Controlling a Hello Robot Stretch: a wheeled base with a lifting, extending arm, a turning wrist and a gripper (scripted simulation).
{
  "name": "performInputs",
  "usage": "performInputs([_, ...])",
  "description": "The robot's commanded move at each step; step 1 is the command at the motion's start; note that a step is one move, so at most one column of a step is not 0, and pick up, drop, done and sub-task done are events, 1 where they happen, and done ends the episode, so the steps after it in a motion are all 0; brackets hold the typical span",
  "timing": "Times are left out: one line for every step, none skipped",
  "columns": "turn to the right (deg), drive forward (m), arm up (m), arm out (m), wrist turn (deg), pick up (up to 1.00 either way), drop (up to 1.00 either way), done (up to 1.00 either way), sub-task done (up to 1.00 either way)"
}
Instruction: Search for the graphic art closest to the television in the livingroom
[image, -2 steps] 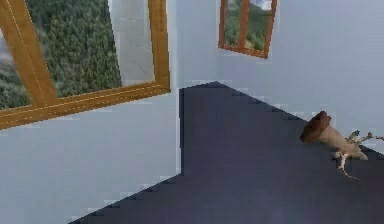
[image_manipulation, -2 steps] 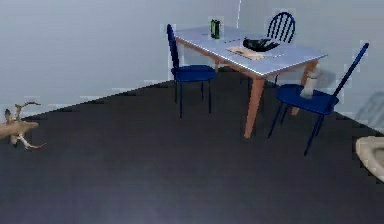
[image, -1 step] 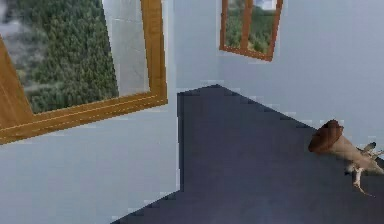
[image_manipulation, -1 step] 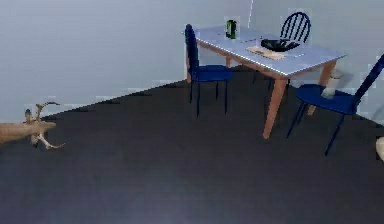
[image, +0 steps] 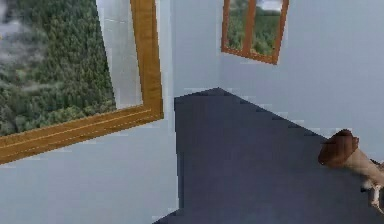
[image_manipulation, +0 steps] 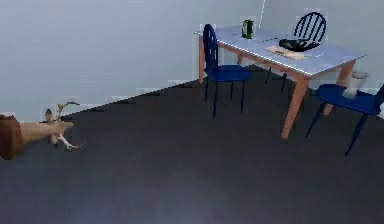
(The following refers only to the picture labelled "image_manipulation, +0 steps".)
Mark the blue chair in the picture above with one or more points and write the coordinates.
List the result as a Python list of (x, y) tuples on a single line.
[(222, 72), (310, 26), (350, 98)]

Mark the green and black mug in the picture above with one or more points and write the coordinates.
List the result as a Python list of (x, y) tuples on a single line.
[(247, 28)]

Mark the tan cutting board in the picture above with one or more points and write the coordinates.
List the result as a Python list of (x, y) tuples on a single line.
[(286, 52)]

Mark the white table with wooden legs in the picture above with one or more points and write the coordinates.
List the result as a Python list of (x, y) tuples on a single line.
[(300, 59)]

